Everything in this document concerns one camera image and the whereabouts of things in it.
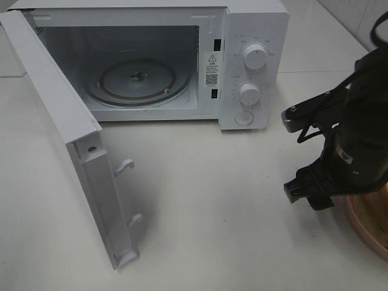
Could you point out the white microwave door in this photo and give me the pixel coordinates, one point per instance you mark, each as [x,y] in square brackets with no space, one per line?
[76,135]

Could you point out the round white door button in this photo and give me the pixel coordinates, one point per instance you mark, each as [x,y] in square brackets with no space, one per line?
[244,118]

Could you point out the white microwave oven body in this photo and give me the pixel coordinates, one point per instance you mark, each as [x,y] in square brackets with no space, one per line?
[74,31]

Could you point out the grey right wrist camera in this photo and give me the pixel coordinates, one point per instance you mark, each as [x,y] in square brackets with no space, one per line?
[296,116]

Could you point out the toast sandwich with ham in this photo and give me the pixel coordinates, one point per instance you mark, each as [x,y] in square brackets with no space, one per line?
[371,210]

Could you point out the white warning label sticker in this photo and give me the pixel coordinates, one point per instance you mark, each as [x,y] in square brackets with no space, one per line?
[212,63]

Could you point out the pink plate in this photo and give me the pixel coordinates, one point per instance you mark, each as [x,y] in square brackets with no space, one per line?
[361,231]

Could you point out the upper white power knob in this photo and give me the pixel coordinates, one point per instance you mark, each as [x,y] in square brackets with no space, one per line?
[255,56]

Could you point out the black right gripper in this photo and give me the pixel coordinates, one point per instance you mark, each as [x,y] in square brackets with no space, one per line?
[331,174]

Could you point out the white timer knob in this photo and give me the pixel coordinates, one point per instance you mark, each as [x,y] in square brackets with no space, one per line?
[249,94]

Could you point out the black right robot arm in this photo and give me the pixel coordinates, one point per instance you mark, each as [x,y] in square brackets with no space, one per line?
[352,117]

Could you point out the glass microwave turntable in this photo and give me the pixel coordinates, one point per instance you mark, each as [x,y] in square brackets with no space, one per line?
[136,77]

